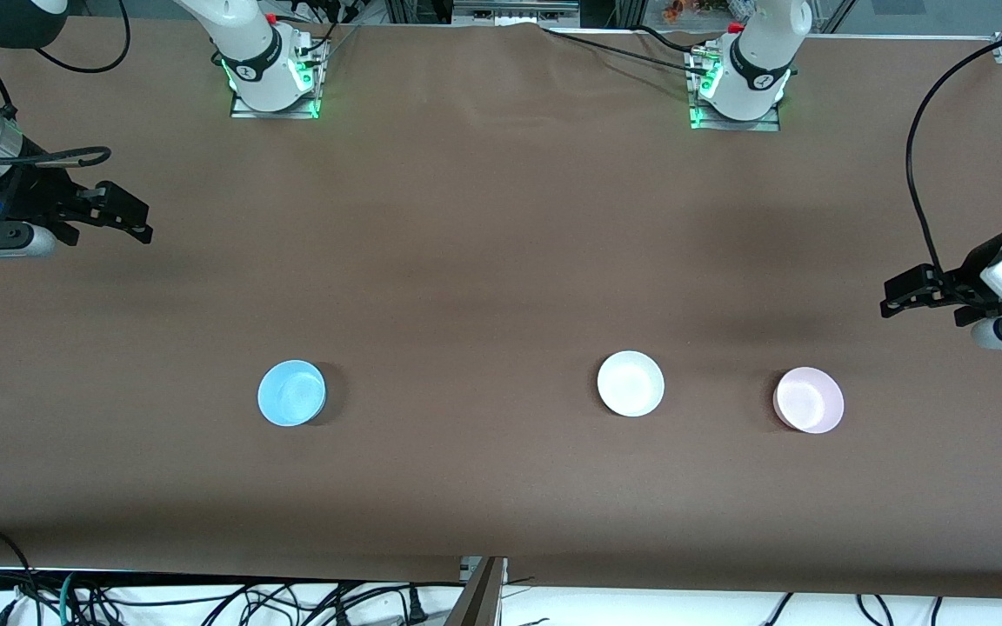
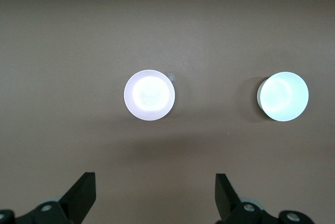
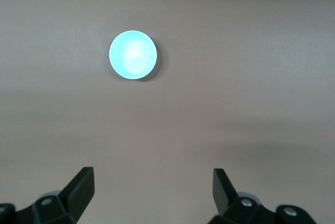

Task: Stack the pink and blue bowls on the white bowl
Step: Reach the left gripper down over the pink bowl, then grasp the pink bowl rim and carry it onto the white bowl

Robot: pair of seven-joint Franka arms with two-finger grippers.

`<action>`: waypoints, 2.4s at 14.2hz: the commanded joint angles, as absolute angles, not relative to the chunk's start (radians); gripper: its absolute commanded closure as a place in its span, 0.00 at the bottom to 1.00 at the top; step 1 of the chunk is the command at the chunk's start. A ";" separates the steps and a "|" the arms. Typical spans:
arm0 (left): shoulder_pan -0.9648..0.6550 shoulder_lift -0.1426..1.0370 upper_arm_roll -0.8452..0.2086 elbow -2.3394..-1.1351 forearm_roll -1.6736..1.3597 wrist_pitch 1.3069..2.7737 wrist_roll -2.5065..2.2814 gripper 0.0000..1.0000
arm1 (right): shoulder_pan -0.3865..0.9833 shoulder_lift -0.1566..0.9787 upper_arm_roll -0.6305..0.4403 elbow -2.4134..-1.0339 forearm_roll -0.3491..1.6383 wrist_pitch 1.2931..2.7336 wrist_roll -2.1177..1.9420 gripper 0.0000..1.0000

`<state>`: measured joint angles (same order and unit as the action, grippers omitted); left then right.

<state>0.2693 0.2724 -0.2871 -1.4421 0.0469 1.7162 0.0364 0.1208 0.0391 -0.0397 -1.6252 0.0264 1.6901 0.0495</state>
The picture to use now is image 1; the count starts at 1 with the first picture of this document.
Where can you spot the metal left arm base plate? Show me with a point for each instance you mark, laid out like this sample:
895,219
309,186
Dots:
727,126

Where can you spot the blue bowl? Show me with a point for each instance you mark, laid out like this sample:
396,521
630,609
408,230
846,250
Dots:
291,393

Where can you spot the brown table cover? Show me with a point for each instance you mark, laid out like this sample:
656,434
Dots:
501,261

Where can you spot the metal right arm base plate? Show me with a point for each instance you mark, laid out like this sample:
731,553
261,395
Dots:
292,113

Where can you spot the orange object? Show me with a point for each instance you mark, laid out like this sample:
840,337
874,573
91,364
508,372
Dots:
684,9

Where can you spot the black power plug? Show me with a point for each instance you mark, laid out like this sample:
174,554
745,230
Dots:
416,604

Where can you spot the aluminium profile post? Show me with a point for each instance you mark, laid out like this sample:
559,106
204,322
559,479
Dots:
479,600

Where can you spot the aluminium frame beam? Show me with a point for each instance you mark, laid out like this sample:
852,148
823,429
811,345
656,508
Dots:
514,13

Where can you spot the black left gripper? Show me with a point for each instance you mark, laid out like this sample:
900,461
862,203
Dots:
967,280

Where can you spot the pink bowl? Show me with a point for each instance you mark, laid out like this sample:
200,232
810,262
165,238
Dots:
808,400

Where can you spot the white bowl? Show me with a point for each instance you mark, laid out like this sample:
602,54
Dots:
631,383

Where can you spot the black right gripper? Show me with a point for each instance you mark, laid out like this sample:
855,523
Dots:
27,193

